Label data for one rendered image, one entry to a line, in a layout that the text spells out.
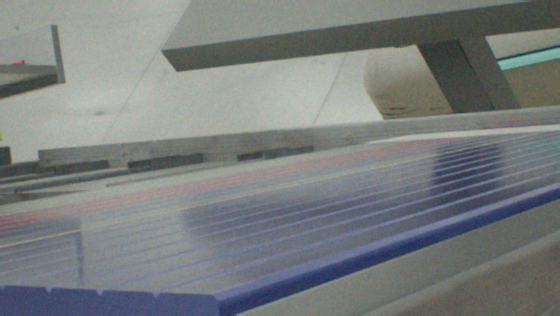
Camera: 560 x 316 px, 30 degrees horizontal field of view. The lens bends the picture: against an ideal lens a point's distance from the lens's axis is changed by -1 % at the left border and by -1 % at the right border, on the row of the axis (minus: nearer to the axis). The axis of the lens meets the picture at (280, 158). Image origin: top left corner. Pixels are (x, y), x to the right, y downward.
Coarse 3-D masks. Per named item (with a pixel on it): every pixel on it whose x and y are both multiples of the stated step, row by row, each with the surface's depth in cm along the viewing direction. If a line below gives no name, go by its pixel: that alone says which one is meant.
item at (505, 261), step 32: (512, 224) 21; (544, 224) 21; (416, 256) 18; (448, 256) 18; (480, 256) 18; (512, 256) 18; (544, 256) 19; (320, 288) 16; (352, 288) 16; (384, 288) 16; (416, 288) 15; (448, 288) 16; (480, 288) 17; (512, 288) 18; (544, 288) 19
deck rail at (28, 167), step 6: (18, 162) 94; (24, 162) 95; (30, 162) 95; (36, 162) 96; (0, 168) 92; (6, 168) 93; (12, 168) 94; (18, 168) 94; (24, 168) 95; (30, 168) 95; (0, 174) 92; (6, 174) 93; (12, 174) 94; (18, 174) 94; (24, 174) 95
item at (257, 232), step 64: (512, 128) 65; (128, 192) 43; (192, 192) 39; (256, 192) 36; (320, 192) 34; (384, 192) 32; (448, 192) 30; (512, 192) 28; (0, 256) 25; (64, 256) 24; (128, 256) 23; (192, 256) 22; (256, 256) 21; (320, 256) 20; (384, 256) 21
